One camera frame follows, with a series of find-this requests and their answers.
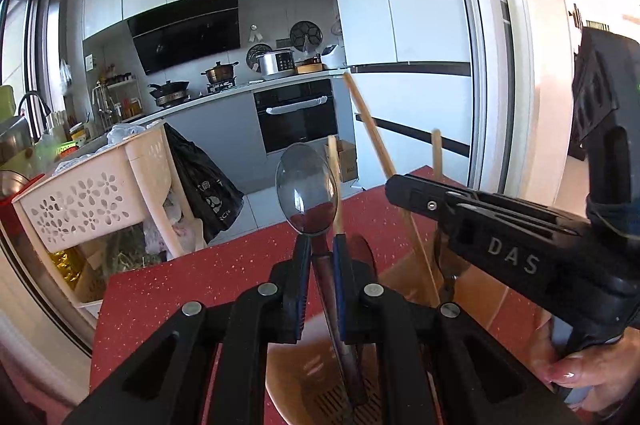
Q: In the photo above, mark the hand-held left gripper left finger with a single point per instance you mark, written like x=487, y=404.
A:
x=300, y=285

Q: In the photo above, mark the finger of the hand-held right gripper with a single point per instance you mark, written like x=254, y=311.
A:
x=415, y=195

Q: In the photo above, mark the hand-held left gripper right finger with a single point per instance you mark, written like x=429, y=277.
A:
x=340, y=290

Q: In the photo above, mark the dark translucent spoon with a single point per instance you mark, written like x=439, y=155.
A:
x=306, y=185
x=364, y=250

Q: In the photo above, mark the white utensil holder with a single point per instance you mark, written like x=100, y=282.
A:
x=300, y=370

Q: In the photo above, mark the person's right hand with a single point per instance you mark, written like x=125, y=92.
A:
x=600, y=375

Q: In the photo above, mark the cardboard box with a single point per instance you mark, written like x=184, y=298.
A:
x=347, y=162

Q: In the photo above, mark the black plastic bag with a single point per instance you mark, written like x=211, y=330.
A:
x=210, y=195

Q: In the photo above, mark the black built-in oven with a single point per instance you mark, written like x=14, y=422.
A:
x=295, y=125

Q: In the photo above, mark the small white appliance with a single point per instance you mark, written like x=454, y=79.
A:
x=332, y=55

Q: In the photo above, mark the wooden tray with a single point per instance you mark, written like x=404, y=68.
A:
x=310, y=68

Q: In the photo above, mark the white refrigerator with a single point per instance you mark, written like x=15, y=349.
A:
x=400, y=5

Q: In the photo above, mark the silver rice cooker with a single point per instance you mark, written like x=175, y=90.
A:
x=275, y=62

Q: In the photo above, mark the steel cooking pot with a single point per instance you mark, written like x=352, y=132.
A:
x=218, y=74

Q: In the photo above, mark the white flower-cutout basket trolley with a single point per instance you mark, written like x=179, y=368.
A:
x=85, y=205

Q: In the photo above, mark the gold foil package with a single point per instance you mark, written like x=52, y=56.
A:
x=67, y=267

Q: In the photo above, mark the black wok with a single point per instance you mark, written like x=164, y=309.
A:
x=170, y=91

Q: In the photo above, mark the spice rack with bottles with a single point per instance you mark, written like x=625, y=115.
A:
x=117, y=100

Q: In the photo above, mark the black range hood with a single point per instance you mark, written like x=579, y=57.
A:
x=185, y=30

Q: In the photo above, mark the kitchen faucet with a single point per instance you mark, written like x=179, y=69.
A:
x=30, y=97

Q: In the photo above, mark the grey round wall rack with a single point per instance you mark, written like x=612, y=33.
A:
x=306, y=34
x=255, y=54

